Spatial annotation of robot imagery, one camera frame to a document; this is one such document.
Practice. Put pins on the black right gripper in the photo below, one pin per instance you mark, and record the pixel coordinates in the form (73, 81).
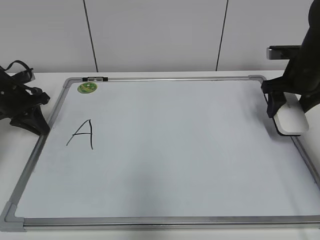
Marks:
(303, 75)

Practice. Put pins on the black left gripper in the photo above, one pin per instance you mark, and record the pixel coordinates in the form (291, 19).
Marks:
(21, 103)

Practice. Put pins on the white whiteboard eraser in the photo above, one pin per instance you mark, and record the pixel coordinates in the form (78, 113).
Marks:
(290, 119)

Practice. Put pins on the round green magnet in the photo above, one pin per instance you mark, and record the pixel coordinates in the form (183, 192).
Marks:
(87, 88)

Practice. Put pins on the black silver hanging clip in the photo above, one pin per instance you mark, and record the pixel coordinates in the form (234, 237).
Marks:
(95, 79)

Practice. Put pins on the grey framed whiteboard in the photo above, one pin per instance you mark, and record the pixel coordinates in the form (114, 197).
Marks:
(162, 153)

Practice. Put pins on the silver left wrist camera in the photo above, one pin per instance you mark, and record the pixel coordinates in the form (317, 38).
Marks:
(24, 77)

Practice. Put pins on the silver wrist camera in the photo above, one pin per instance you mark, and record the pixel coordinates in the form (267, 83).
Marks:
(24, 77)
(282, 52)

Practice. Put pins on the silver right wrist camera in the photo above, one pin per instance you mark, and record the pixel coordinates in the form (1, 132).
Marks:
(282, 52)

